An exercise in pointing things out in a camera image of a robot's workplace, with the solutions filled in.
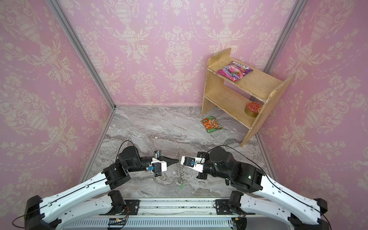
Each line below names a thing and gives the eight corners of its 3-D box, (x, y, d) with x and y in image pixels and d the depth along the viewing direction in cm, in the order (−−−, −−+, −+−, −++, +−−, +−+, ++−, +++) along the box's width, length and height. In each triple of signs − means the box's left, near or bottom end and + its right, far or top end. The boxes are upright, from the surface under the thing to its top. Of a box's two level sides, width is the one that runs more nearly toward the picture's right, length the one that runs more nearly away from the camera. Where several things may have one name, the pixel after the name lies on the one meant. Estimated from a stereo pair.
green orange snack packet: (208, 133, 106) (208, 132, 105) (201, 120, 114) (201, 118, 113) (222, 129, 109) (222, 127, 107) (214, 116, 117) (214, 115, 115)
